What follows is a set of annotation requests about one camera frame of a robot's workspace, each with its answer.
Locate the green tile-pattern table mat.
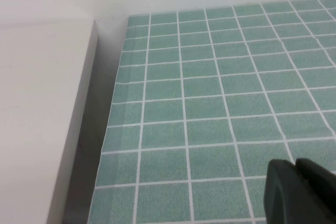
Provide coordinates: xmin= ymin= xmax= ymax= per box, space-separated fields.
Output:
xmin=88 ymin=0 xmax=336 ymax=224

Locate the white box-shaped side panel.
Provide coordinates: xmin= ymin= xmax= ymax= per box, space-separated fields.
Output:
xmin=0 ymin=19 xmax=99 ymax=224

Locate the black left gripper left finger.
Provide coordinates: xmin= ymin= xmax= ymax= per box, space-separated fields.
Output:
xmin=264 ymin=159 xmax=308 ymax=224

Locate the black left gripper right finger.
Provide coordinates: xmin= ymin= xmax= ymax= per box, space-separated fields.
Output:
xmin=295 ymin=157 xmax=336 ymax=224

